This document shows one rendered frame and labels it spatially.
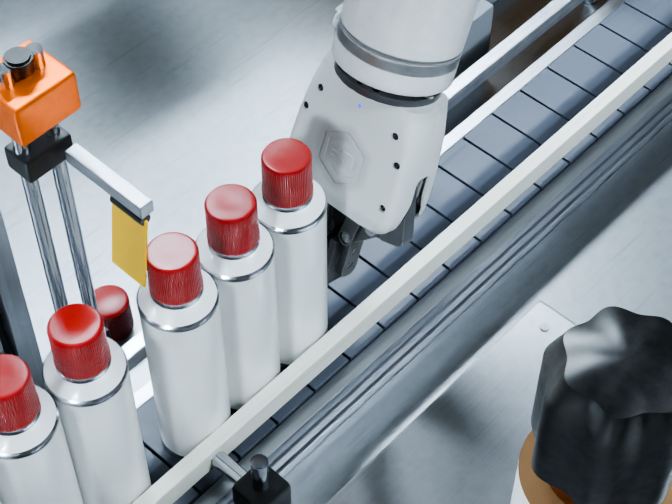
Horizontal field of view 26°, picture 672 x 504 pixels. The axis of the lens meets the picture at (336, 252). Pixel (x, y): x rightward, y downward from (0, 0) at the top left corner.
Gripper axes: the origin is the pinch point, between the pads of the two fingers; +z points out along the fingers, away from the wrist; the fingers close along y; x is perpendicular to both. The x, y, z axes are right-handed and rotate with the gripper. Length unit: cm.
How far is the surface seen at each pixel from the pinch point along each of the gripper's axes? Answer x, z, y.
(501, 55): 20.7, -9.5, -3.1
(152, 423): -13.6, 11.8, -2.4
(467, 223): 10.9, -0.9, 3.9
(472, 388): 3.3, 5.6, 12.5
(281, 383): -8.1, 6.0, 3.7
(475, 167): 19.2, -0.2, -1.2
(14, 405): -31.2, -2.7, 1.6
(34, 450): -30.0, 0.8, 2.5
